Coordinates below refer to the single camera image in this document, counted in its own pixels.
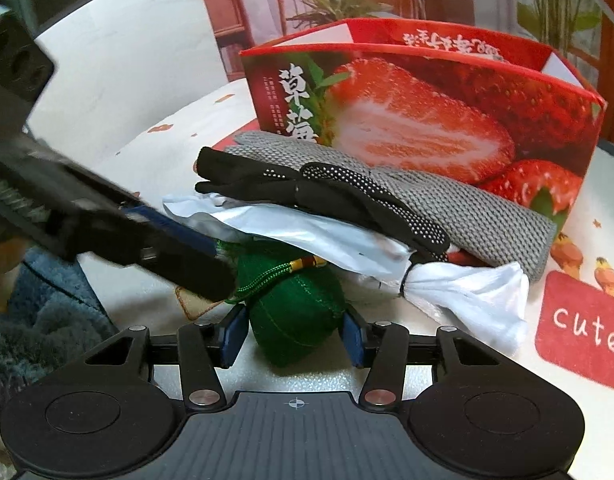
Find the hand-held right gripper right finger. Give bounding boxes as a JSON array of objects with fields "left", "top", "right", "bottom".
[{"left": 338, "top": 306, "right": 498, "bottom": 407}]

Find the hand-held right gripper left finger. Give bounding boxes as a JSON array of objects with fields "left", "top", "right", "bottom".
[{"left": 82, "top": 304, "right": 251, "bottom": 409}]

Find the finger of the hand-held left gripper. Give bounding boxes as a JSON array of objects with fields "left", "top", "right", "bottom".
[
  {"left": 122, "top": 230, "right": 236, "bottom": 302},
  {"left": 120, "top": 202, "right": 220, "bottom": 262}
]

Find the green stuffed toy with cord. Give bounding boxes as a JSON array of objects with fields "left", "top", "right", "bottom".
[{"left": 224, "top": 240, "right": 348, "bottom": 368}]

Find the black dotted glove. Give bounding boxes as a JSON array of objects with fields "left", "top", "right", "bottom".
[{"left": 194, "top": 146, "right": 452, "bottom": 263}]

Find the grey knitted cloth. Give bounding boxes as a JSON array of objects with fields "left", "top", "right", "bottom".
[{"left": 222, "top": 130, "right": 558, "bottom": 283}]

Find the red strawberry print box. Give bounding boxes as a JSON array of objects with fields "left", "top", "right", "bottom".
[{"left": 239, "top": 17, "right": 608, "bottom": 268}]

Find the blue fluffy towel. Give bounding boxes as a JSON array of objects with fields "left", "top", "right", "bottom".
[{"left": 0, "top": 247, "right": 119, "bottom": 411}]

